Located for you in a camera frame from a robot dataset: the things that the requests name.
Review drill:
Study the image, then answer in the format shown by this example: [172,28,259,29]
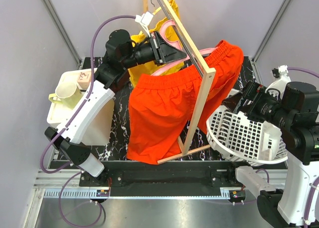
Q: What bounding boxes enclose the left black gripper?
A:
[122,30,187,69]

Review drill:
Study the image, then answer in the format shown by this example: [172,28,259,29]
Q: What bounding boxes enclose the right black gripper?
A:
[221,78,294,127]

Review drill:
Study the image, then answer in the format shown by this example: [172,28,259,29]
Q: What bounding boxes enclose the pink plastic hanger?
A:
[151,20,217,76]

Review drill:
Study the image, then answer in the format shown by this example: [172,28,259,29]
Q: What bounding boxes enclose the orange shorts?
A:
[127,40,244,165]

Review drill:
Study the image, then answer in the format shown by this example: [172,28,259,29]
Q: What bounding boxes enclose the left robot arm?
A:
[45,29,187,186]

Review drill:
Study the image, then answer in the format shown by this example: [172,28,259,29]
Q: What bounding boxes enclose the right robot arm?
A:
[222,81,319,228]

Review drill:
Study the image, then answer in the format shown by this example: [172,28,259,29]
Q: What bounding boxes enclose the yellow shorts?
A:
[129,0,183,87]

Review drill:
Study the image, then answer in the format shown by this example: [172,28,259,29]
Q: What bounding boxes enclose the yellow plastic hanger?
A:
[153,7,161,15]

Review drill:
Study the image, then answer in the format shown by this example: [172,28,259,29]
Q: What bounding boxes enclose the white laundry basket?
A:
[206,105,288,167]

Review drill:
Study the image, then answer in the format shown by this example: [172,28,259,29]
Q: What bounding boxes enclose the wooden clothes rack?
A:
[157,0,216,164]

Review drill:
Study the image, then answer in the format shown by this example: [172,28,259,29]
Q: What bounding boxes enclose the pink small box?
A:
[77,71,92,90]

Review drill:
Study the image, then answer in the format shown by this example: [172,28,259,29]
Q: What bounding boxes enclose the pale yellow mug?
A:
[48,81,83,109]

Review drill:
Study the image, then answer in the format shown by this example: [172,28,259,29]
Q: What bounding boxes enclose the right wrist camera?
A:
[269,65,291,94]

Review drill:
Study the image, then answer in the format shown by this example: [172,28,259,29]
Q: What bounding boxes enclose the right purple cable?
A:
[288,67,319,79]

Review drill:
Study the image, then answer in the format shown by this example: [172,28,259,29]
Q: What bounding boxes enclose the purple cable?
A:
[288,67,319,79]
[39,14,138,174]

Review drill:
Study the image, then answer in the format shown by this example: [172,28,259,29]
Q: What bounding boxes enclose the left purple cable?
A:
[39,14,138,174]

